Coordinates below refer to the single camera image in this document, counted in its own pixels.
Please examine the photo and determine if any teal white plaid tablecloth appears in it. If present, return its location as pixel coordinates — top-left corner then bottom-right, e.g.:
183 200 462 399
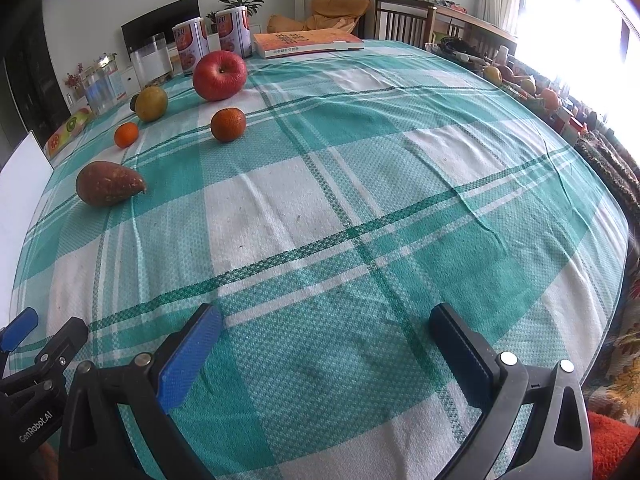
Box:
9 41 629 479

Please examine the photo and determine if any clear jar gold lid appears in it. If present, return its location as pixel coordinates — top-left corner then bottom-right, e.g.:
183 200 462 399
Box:
80 54 126 116

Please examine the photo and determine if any green potted plant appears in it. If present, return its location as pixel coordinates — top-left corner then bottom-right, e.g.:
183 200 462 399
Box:
219 0 265 16

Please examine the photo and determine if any red white can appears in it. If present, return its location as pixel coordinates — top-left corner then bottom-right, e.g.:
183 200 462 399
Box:
172 16 209 74
215 6 252 58

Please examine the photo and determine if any dark wooden chair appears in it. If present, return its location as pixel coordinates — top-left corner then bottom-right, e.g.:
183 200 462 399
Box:
374 0 437 49

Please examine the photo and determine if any white cardboard box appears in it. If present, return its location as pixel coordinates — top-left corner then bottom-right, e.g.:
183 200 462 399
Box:
0 132 53 326

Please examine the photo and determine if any left red white can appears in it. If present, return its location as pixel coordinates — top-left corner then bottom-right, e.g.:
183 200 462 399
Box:
172 16 209 74

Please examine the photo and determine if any red flower vase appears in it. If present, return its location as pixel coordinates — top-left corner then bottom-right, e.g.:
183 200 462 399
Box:
63 63 85 101

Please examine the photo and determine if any orange lounge chair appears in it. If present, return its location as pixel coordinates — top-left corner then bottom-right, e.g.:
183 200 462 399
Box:
267 0 370 34

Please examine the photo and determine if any clear jar black lid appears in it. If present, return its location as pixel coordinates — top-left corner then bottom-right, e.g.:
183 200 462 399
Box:
129 32 172 88

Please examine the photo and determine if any right red white can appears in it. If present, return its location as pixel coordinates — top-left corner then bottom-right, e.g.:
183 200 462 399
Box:
215 6 252 58

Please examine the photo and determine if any yellow-green pear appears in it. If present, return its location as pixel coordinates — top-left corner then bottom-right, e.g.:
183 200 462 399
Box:
134 86 168 122

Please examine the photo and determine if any small orange tangerine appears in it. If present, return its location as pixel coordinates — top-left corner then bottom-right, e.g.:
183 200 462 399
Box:
114 122 139 148

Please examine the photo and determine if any wooden side table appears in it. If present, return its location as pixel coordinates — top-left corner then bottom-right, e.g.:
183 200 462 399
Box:
434 6 518 58

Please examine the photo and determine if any red apple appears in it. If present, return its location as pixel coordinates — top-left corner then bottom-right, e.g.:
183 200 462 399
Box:
192 50 247 102

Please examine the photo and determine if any large orange tangerine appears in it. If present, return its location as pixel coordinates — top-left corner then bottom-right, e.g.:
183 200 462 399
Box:
210 107 246 143

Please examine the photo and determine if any orange book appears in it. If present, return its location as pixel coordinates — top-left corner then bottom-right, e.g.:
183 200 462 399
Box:
253 28 364 58

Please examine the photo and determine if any fruit print tissue pack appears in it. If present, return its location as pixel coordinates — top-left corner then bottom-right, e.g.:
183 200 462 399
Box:
43 106 93 160

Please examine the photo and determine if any black television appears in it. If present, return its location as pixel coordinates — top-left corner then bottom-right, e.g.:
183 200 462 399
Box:
122 0 201 54

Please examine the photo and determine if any brown mango-shaped fruit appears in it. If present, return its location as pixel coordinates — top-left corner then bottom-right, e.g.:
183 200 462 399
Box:
76 160 146 207

